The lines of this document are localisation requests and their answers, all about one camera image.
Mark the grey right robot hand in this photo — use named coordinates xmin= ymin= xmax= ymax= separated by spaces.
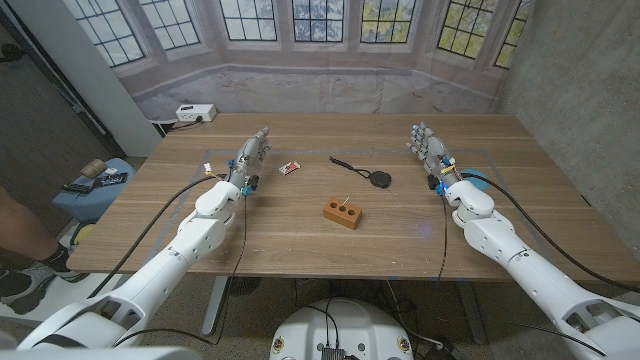
xmin=405 ymin=121 xmax=460 ymax=185

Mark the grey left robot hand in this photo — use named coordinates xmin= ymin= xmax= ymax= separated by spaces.
xmin=228 ymin=126 xmax=273 ymax=186

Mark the brown wooden block with holes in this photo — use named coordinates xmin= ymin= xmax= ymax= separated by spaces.
xmin=322 ymin=196 xmax=364 ymax=231

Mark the teal round disc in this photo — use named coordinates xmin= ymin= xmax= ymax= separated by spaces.
xmin=459 ymin=168 xmax=492 ymax=192

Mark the white power strip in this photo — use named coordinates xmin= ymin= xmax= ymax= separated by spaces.
xmin=175 ymin=103 xmax=218 ymax=124

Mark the printed window backdrop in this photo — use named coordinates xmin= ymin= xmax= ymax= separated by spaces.
xmin=62 ymin=0 xmax=534 ymax=121

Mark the black floor fan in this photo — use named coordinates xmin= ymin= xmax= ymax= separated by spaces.
xmin=227 ymin=276 xmax=264 ymax=297

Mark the black remote control with buttons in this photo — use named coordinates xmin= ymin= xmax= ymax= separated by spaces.
xmin=92 ymin=171 xmax=129 ymax=189

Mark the grey metal table leg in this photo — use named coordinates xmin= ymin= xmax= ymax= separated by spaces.
xmin=454 ymin=280 xmax=489 ymax=346
xmin=201 ymin=276 xmax=231 ymax=337

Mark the beige twine roll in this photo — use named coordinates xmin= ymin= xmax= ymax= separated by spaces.
xmin=79 ymin=158 xmax=108 ymax=179

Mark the blue padded stool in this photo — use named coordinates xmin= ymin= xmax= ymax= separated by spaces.
xmin=52 ymin=157 xmax=137 ymax=224

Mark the yellow round object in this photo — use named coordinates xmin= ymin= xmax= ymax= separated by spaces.
xmin=69 ymin=223 xmax=96 ymax=247

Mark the white robot torso base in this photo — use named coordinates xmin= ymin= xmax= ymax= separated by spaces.
xmin=269 ymin=297 xmax=415 ymax=360

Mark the person bare leg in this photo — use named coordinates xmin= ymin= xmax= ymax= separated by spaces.
xmin=0 ymin=185 xmax=60 ymax=261

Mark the white robot body edge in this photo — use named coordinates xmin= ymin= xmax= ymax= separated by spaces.
xmin=0 ymin=346 xmax=204 ymax=360

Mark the grey black sneaker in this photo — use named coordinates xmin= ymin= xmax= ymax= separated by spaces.
xmin=0 ymin=249 xmax=91 ymax=316

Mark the black round disc with cord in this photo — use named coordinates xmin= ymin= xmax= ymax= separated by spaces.
xmin=328 ymin=155 xmax=393 ymax=190

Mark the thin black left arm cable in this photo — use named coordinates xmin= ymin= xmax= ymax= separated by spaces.
xmin=112 ymin=192 xmax=250 ymax=347

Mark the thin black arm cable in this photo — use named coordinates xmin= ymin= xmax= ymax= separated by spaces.
xmin=112 ymin=192 xmax=250 ymax=347
xmin=437 ymin=193 xmax=449 ymax=282

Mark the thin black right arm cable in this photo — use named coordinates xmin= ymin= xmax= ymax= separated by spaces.
xmin=437 ymin=193 xmax=449 ymax=282

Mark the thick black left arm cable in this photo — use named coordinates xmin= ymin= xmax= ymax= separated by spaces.
xmin=87 ymin=173 xmax=229 ymax=300

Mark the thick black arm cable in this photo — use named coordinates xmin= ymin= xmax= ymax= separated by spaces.
xmin=467 ymin=172 xmax=640 ymax=295
xmin=87 ymin=173 xmax=229 ymax=300

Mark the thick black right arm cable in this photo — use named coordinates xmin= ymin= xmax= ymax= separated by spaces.
xmin=467 ymin=172 xmax=640 ymax=295

